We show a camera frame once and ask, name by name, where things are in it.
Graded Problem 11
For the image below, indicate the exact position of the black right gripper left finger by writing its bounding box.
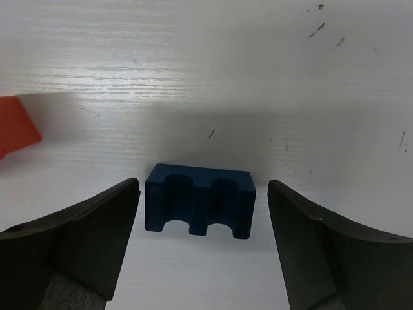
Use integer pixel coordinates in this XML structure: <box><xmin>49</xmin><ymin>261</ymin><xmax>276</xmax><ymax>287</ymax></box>
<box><xmin>1</xmin><ymin>178</ymin><xmax>140</xmax><ymax>309</ymax></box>

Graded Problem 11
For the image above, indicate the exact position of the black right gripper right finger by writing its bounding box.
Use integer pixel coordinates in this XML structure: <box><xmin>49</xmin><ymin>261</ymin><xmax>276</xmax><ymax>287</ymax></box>
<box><xmin>268</xmin><ymin>180</ymin><xmax>412</xmax><ymax>309</ymax></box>

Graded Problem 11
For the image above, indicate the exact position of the red arch block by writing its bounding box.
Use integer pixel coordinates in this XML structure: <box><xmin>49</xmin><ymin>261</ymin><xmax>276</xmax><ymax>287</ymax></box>
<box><xmin>1</xmin><ymin>96</ymin><xmax>42</xmax><ymax>159</ymax></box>

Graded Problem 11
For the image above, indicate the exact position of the blue double arch block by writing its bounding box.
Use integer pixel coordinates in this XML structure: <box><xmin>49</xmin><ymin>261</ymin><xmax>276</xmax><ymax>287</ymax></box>
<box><xmin>145</xmin><ymin>163</ymin><xmax>256</xmax><ymax>240</ymax></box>

